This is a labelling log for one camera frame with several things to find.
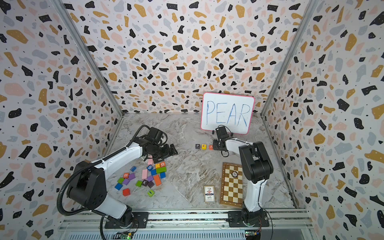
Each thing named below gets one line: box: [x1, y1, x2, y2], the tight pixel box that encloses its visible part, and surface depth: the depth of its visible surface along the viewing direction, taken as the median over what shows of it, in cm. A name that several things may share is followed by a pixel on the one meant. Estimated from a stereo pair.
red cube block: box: [122, 188, 131, 197], surface depth 84 cm
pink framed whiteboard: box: [200, 92, 255, 135], surface depth 105 cm
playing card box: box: [204, 185, 216, 203], surface depth 83 cm
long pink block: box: [141, 169, 148, 179], surface depth 89 cm
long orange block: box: [154, 174, 162, 186], surface depth 89 cm
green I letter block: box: [147, 189, 155, 198], surface depth 83 cm
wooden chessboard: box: [219, 162, 243, 208], surface depth 85 cm
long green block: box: [156, 166, 167, 174], surface depth 92 cm
